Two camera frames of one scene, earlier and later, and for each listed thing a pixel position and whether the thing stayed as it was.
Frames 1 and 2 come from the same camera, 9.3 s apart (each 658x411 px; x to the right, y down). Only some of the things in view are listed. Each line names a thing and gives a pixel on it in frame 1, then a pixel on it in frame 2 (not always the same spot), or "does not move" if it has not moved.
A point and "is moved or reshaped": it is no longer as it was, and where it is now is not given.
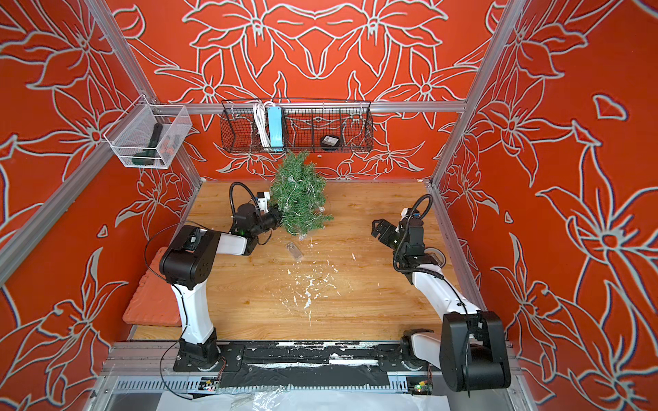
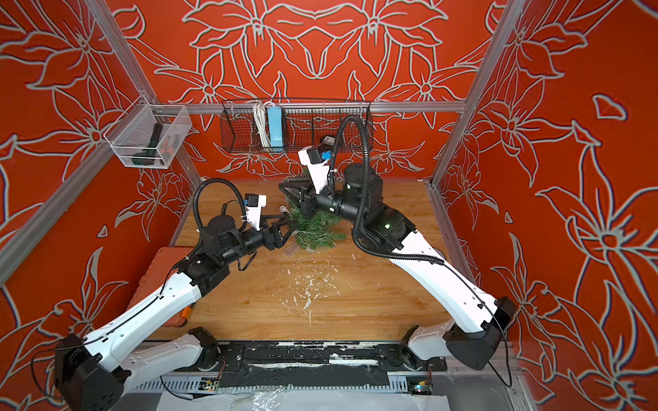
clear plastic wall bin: (148, 135) does not move
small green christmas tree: (299, 192) is moved or reshaped
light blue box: (275, 126) does not move
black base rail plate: (307, 365) does not move
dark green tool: (146, 156) does not move
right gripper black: (391, 230) → (296, 184)
